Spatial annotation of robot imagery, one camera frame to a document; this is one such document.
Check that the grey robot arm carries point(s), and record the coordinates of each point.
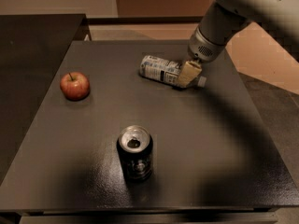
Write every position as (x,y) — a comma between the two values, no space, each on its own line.
(262,37)

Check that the red apple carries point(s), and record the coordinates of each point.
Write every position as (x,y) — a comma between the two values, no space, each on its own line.
(75,86)

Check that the black pepsi can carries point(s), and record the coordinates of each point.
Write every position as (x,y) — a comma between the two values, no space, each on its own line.
(135,146)

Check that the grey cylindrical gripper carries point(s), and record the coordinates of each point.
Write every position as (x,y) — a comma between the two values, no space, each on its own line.
(202,48)

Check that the blue labelled plastic bottle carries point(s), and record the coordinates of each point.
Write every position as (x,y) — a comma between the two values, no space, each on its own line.
(166,71)

